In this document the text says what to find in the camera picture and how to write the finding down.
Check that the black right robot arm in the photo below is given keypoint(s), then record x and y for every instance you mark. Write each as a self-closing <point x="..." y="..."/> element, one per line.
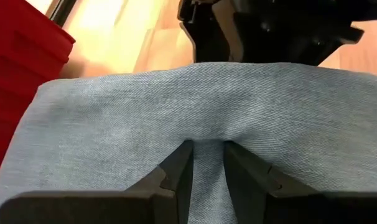
<point x="300" y="7"/>

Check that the light blue denim garment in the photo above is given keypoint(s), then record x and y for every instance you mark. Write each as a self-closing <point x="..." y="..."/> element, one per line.
<point x="114" y="124"/>

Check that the black aluminium rig frame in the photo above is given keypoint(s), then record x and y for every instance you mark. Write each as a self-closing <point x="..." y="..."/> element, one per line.
<point x="61" y="11"/>

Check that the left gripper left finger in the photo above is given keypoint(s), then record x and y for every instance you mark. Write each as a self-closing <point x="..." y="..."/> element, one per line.
<point x="179" y="174"/>

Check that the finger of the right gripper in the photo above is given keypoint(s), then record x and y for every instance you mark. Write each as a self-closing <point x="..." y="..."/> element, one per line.
<point x="207" y="40"/>

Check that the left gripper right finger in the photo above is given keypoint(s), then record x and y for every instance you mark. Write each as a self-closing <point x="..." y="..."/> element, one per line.
<point x="247" y="177"/>

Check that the red plastic laundry bin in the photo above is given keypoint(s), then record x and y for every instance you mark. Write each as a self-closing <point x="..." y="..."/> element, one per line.
<point x="20" y="62"/>

